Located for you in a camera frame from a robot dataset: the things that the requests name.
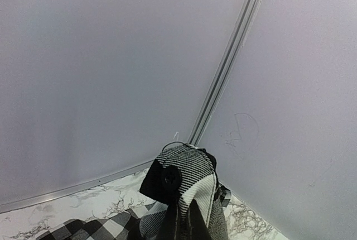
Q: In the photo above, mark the right aluminium corner post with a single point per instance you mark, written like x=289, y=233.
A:
x=218, y=84

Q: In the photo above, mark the black white checked shirt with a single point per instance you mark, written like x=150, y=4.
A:
x=188, y=203

